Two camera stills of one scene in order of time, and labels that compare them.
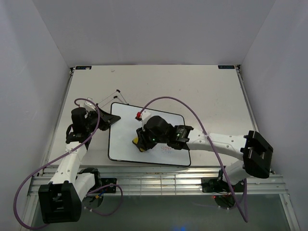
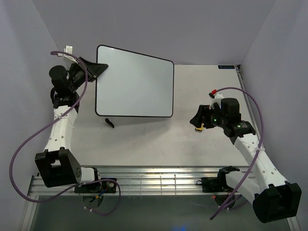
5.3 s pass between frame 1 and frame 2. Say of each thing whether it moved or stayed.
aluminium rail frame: stayed
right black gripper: moved
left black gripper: moved
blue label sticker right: stayed
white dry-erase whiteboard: moved
